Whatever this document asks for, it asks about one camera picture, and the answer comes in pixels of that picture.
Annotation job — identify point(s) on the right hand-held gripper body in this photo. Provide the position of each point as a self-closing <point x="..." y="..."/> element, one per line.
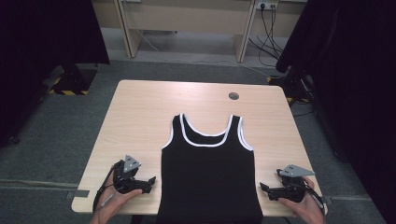
<point x="292" y="186"/>

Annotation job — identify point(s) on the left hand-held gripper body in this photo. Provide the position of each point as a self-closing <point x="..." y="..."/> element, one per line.
<point x="124" y="182"/>

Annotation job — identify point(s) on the black tank top white trim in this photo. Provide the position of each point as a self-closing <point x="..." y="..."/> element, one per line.
<point x="208" y="174"/>

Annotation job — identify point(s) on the person's left hand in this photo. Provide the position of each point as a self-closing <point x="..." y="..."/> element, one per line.
<point x="115" y="202"/>

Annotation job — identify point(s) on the person's right hand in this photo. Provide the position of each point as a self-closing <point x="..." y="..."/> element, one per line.
<point x="308" y="208"/>

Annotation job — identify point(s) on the grey tape piece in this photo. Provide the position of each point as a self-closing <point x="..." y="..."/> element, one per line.
<point x="326" y="200"/>
<point x="77" y="194"/>

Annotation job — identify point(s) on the black stand base striped tape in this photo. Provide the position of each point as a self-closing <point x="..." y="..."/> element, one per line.
<point x="73" y="82"/>
<point x="294" y="85"/>

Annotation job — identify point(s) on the dark curtain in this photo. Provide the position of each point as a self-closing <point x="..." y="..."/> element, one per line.
<point x="37" y="46"/>
<point x="358" y="77"/>

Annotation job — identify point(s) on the beige desk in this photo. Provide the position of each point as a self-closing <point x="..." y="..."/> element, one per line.
<point x="186" y="15"/>

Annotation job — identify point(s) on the white wall socket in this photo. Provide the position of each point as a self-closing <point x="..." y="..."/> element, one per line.
<point x="267" y="4"/>

